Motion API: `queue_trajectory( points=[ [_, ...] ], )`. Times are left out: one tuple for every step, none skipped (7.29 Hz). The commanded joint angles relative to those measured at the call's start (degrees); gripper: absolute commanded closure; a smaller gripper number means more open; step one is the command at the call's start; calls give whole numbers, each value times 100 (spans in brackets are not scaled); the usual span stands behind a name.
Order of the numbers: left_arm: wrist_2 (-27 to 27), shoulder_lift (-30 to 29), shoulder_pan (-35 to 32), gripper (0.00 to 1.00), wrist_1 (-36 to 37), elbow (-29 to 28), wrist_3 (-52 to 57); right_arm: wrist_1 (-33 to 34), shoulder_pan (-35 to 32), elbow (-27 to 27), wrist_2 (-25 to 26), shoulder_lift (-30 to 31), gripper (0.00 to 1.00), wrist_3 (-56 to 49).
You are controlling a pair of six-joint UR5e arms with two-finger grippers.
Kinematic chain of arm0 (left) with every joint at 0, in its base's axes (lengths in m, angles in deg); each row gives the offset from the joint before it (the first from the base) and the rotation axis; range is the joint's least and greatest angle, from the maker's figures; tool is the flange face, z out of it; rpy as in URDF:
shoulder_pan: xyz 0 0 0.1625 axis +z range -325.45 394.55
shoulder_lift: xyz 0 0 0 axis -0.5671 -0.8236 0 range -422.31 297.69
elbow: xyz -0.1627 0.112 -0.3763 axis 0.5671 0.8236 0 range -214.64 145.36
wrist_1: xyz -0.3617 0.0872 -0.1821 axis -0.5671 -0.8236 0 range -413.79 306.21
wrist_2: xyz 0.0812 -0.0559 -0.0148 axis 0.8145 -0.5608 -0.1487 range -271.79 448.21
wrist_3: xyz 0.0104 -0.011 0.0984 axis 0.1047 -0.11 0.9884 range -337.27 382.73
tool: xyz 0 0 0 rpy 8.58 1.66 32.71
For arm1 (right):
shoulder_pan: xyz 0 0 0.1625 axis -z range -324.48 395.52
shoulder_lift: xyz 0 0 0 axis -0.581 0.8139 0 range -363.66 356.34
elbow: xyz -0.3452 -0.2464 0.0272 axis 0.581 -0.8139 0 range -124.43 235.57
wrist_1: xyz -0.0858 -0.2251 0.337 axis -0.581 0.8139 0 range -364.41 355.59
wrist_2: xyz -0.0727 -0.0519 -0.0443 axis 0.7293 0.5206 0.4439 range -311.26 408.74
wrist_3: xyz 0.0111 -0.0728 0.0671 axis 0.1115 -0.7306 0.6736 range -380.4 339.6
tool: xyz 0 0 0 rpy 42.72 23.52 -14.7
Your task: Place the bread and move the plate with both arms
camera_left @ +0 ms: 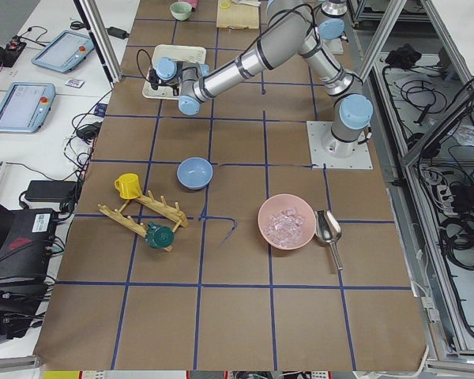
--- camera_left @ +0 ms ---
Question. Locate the white rectangular tray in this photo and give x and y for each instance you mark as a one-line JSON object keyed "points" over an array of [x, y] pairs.
{"points": [[167, 61]]}

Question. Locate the wooden cutting board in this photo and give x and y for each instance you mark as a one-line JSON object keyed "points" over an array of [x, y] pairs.
{"points": [[238, 14]]}

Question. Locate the black computer box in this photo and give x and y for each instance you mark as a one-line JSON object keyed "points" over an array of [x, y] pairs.
{"points": [[25, 237]]}

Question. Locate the far teach pendant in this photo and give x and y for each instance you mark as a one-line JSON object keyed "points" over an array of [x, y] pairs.
{"points": [[64, 52]]}

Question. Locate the green mug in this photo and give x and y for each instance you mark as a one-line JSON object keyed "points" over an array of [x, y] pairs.
{"points": [[158, 236]]}

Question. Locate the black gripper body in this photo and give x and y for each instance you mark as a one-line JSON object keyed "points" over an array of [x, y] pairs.
{"points": [[172, 84]]}

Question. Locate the pink bowl with ice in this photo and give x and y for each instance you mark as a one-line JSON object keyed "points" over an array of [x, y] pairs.
{"points": [[286, 222]]}

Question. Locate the near teach pendant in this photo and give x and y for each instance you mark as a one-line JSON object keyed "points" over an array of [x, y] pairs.
{"points": [[25, 106]]}

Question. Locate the aluminium frame post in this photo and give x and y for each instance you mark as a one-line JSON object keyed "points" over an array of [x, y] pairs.
{"points": [[90, 16]]}

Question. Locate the metal scoop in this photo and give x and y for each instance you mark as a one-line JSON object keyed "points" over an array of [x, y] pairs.
{"points": [[328, 232]]}

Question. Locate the blue bowl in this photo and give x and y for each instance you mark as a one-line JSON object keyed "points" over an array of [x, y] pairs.
{"points": [[195, 173]]}

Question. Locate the green bowl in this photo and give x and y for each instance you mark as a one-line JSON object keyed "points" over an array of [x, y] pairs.
{"points": [[181, 11]]}

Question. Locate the black power adapter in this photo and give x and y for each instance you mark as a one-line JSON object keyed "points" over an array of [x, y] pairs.
{"points": [[50, 191]]}

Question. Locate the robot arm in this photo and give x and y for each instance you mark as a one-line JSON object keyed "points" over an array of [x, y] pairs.
{"points": [[294, 28], [332, 23]]}

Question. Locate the teach pendant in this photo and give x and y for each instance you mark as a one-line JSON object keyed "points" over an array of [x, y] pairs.
{"points": [[64, 52], [25, 106]]}

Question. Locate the yellow mug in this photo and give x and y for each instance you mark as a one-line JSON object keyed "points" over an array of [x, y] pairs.
{"points": [[128, 186]]}

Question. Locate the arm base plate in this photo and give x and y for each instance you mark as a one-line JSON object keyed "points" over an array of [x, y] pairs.
{"points": [[328, 152], [334, 45]]}

